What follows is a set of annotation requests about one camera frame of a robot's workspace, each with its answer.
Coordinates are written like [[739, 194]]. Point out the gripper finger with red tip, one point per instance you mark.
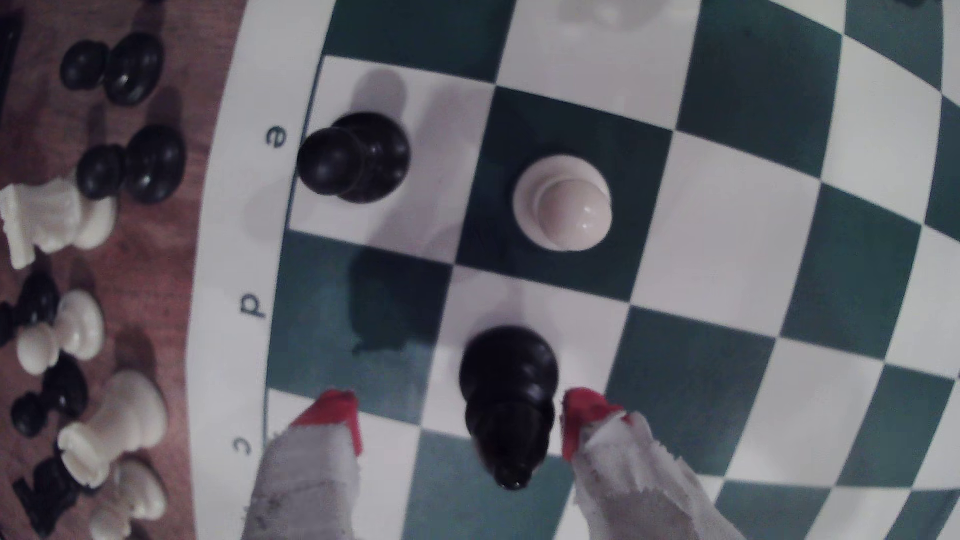
[[307, 480], [630, 487]]

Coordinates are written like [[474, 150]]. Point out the black chess pawn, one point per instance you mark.
[[510, 397], [133, 67], [64, 386], [155, 163], [367, 157]]

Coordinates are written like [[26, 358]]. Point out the white chess pawn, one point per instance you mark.
[[75, 326], [562, 202], [135, 499]]

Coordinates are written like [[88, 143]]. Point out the white chess rook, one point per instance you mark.
[[120, 420]]

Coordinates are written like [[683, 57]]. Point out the black chess piece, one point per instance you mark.
[[37, 300], [49, 491]]

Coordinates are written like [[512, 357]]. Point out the green white chess mat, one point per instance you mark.
[[720, 240]]

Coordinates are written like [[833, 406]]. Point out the white chess knight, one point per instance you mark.
[[49, 217]]

